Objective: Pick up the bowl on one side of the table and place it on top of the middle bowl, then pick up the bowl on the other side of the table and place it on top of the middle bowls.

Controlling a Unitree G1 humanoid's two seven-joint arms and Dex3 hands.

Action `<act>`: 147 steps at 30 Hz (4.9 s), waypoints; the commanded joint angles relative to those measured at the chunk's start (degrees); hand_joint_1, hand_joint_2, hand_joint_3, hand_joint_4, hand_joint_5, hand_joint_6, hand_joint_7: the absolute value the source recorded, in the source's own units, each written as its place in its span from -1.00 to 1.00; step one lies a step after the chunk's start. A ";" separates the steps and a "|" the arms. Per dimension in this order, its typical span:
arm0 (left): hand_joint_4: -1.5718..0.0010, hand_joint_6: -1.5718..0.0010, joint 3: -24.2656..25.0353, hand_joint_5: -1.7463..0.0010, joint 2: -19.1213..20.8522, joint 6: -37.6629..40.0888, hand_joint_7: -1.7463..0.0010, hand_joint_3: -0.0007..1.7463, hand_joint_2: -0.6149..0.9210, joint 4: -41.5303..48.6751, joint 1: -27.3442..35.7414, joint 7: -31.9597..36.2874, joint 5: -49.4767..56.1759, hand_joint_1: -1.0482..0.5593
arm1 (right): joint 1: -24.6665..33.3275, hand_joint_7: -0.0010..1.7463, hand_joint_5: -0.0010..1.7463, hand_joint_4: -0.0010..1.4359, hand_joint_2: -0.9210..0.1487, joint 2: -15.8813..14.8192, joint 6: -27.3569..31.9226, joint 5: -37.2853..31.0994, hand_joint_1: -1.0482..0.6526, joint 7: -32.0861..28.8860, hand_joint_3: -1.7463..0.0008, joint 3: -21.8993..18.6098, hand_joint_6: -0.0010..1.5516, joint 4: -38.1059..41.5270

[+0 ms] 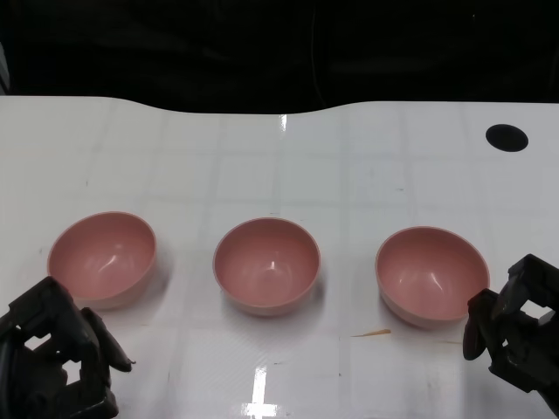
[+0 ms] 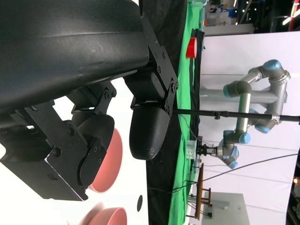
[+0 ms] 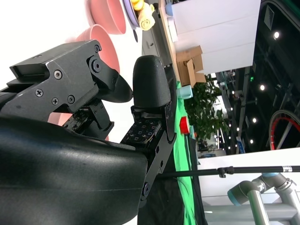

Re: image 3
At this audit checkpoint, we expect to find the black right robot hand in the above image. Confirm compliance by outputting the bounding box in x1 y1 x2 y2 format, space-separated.
0 39 178 225

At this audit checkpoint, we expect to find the green cloth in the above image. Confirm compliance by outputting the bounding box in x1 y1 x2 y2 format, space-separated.
174 81 208 225

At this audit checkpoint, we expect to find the red cup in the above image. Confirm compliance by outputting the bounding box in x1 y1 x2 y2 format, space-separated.
179 116 192 135

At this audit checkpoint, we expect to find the pale teal cup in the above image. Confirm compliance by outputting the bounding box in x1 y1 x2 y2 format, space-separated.
175 84 194 100

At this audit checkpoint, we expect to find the grey metal cabinet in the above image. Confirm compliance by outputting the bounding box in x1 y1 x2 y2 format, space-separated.
141 22 166 68

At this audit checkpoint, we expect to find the green leafy plant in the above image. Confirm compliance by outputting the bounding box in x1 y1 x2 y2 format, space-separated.
185 75 230 141

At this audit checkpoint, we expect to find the cardboard box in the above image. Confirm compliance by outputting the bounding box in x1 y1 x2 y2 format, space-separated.
175 45 207 87

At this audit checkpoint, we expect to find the light wooden tabletop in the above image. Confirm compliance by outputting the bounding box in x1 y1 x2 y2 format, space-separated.
158 0 180 82

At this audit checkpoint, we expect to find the lavender plate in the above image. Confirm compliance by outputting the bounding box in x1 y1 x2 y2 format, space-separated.
121 0 143 27

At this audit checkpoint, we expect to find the black boom pole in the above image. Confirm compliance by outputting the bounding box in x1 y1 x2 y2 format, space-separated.
161 165 300 179

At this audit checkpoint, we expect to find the small pale blue object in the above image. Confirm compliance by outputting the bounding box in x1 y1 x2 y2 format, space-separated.
165 1 175 17

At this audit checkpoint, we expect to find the white panelled booth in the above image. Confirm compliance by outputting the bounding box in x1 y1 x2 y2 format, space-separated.
171 0 261 75

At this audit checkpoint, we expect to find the red rimmed black wheel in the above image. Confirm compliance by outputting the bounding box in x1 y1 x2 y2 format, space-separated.
268 110 300 150

